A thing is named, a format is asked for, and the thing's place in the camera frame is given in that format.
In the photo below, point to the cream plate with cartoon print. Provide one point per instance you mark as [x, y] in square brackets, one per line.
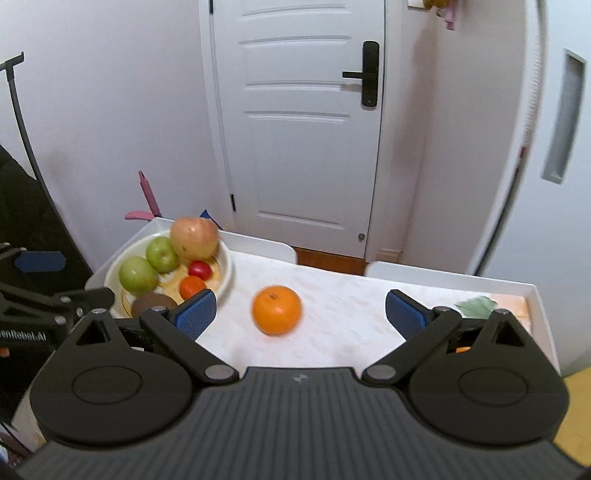
[220, 277]

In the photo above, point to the white panelled door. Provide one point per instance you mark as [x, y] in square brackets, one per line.
[300, 161]

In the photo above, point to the white wardrobe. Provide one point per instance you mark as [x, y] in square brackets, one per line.
[512, 230]

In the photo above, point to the yellow-red apple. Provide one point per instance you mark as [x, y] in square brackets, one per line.
[194, 240]

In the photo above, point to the small blue item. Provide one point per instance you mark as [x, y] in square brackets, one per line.
[208, 220]

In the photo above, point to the small orange-red tomato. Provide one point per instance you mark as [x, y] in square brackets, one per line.
[190, 287]

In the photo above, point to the brown kiwi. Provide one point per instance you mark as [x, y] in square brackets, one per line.
[152, 304]

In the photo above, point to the white light switch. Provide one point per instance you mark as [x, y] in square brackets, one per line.
[415, 3]

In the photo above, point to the black stand pole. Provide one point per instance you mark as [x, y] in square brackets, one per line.
[23, 124]

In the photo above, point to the red cherry tomato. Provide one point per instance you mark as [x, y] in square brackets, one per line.
[200, 270]

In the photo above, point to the pink hanging item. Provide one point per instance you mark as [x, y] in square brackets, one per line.
[449, 19]

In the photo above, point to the olive hanging gloves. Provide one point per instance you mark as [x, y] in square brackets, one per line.
[438, 3]

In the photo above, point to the white table with raised rim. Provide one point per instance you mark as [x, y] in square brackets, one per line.
[263, 249]

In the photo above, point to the green apple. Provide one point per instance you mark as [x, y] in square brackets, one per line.
[161, 255]
[137, 275]

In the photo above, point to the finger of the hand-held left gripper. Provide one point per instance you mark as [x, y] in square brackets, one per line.
[39, 262]
[92, 299]

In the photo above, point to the large orange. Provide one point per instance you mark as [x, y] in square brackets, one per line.
[277, 310]

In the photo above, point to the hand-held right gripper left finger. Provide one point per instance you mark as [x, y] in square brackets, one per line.
[196, 314]

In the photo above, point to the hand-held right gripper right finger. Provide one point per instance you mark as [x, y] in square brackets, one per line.
[406, 314]

